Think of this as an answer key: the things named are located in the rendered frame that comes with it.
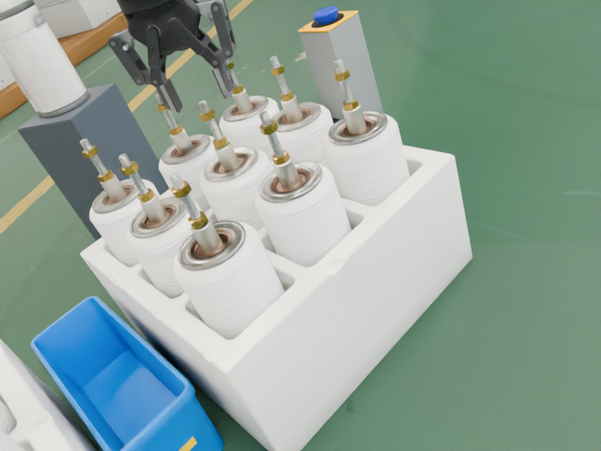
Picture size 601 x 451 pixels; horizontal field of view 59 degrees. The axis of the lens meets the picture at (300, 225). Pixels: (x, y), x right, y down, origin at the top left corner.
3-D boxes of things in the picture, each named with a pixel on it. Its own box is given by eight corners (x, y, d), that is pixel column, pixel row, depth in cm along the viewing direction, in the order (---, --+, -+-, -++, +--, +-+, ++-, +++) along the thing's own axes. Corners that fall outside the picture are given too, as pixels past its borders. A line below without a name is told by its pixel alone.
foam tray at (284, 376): (138, 332, 89) (78, 252, 79) (299, 198, 105) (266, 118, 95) (286, 468, 61) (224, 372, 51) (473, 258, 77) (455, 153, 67)
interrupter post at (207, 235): (215, 257, 54) (200, 233, 52) (198, 253, 56) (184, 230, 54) (228, 242, 56) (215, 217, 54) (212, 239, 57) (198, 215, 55)
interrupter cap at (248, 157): (240, 146, 73) (237, 141, 73) (270, 157, 67) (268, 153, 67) (195, 175, 70) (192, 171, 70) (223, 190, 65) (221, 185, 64)
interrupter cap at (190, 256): (217, 278, 51) (215, 273, 51) (165, 267, 56) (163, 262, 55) (260, 228, 56) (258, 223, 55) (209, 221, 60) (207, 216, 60)
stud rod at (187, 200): (200, 239, 54) (167, 179, 50) (202, 233, 55) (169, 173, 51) (209, 236, 54) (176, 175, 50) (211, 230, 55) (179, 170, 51)
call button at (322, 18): (310, 29, 84) (307, 16, 82) (327, 18, 85) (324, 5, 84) (328, 29, 81) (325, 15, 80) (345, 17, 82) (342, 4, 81)
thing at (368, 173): (427, 216, 77) (402, 104, 67) (419, 261, 70) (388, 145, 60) (364, 219, 81) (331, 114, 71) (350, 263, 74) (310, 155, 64)
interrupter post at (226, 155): (234, 160, 70) (224, 139, 68) (243, 164, 68) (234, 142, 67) (220, 169, 69) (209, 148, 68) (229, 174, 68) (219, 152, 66)
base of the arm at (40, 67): (33, 121, 98) (-29, 30, 88) (64, 97, 104) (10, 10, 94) (69, 114, 94) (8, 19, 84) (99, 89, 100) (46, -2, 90)
